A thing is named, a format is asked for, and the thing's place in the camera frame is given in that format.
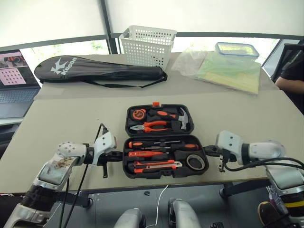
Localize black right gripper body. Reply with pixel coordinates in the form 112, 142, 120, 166
217, 147, 227, 172

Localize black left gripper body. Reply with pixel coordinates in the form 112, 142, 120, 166
98, 152, 113, 179

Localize long orange black screwdriver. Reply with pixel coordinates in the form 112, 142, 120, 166
141, 142, 200, 152

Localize short orange black screwdriver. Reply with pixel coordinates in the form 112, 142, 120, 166
128, 140, 182, 149

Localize orange voltage tester pen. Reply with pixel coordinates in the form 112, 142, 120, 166
128, 151, 171, 158

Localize black electrical tape roll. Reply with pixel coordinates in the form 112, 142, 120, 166
185, 153, 206, 171

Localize orange black utility knife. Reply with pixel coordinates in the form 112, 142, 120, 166
127, 160, 183, 174

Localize black plastic tool case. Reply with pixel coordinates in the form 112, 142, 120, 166
122, 101, 210, 180

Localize black table leg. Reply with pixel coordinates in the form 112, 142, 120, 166
219, 179, 269, 198
56, 190, 94, 208

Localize orange black tape measure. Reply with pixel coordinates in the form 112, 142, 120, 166
131, 109, 148, 122

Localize grey patterned sneaker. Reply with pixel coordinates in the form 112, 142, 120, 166
265, 186, 284, 208

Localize silver rounded robot shell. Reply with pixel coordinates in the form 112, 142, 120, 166
168, 198, 201, 228
114, 208, 146, 228

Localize dark sneaker orange trim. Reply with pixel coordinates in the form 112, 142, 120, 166
257, 201, 291, 227

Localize green yellow plastic folders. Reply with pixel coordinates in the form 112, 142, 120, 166
193, 51, 262, 95

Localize black badminton racket bag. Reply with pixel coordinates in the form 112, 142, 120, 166
33, 55, 168, 89

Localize clear crumpled plastic bag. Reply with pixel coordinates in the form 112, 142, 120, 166
171, 47, 208, 77

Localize clear container blue lid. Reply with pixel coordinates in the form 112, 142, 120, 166
214, 41, 259, 61

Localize person in black shirt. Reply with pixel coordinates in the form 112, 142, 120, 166
275, 53, 304, 112

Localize white perforated plastic basket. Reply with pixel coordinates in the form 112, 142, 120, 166
118, 25, 178, 68

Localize open laptop computer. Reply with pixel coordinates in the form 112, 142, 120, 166
0, 49, 42, 119

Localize black mesh office chair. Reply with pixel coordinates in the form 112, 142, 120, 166
273, 43, 304, 80

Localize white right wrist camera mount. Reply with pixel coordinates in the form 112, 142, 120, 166
215, 130, 246, 165

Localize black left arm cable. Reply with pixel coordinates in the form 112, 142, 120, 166
59, 123, 110, 228

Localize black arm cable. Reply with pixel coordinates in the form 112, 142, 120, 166
223, 157, 304, 172
59, 123, 110, 228

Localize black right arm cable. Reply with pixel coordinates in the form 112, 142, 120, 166
223, 157, 304, 172

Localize pliers with orange handles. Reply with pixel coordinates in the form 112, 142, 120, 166
129, 120, 174, 134

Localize claw hammer orange black handle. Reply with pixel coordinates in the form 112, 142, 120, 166
147, 106, 191, 131

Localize thin white cable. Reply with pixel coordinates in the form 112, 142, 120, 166
152, 184, 170, 228

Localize dark window frame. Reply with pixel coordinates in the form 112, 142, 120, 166
0, 0, 304, 55

